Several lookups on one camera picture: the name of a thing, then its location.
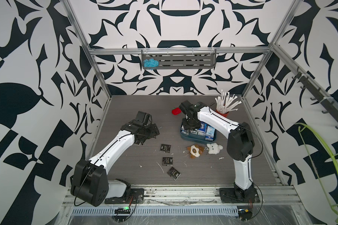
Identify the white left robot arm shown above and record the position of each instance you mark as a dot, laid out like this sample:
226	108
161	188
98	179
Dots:
90	180

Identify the grey hook rail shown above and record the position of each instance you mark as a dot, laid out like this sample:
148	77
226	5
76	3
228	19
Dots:
318	93

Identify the green hoop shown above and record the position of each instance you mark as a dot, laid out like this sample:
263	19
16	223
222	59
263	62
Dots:
323	167

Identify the light blue tissue pack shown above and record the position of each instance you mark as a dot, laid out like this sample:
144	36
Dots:
210	133

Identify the red cup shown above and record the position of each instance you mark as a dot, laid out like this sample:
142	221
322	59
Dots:
222	114

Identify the black packet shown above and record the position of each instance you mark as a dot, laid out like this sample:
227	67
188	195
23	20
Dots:
165	148
167	161
173	173

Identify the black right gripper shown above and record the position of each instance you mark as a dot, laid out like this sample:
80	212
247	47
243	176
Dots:
194	126

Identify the blue crochet cloth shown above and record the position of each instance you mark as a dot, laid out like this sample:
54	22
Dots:
150	63

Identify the white plush toy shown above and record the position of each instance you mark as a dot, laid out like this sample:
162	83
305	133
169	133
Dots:
214	148

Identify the red plush apple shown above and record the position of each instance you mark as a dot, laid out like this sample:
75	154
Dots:
176	111

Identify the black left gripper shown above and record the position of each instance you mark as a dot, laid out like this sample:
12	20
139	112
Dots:
152	130

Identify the dark blue Tempo tissue pack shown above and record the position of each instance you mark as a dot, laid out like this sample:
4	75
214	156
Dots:
202	130

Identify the black packet front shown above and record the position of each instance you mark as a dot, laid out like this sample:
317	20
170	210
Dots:
173	173

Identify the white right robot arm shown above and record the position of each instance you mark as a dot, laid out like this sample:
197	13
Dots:
240	142

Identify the brown white plush dog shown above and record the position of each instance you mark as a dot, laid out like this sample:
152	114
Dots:
195	150

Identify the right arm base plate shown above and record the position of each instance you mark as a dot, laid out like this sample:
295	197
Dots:
237	195

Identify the teal storage box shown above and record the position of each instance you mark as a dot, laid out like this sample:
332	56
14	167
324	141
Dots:
193	136

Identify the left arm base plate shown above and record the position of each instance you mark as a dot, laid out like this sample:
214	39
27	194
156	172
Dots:
134	196

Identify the grey wall shelf rack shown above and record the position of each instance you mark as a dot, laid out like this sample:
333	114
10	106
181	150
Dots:
181	58

